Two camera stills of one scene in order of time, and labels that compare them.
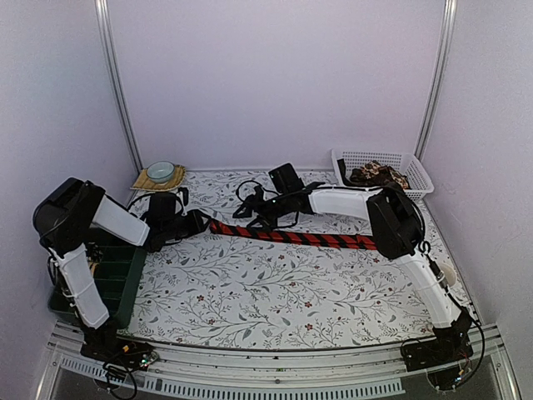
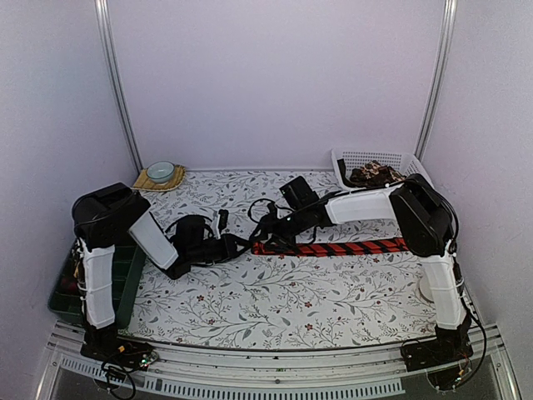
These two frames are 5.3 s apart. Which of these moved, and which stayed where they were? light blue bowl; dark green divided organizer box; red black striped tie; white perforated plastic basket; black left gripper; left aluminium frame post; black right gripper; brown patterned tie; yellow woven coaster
Moved: black left gripper; red black striped tie; black right gripper
Stayed: light blue bowl; dark green divided organizer box; white perforated plastic basket; brown patterned tie; left aluminium frame post; yellow woven coaster
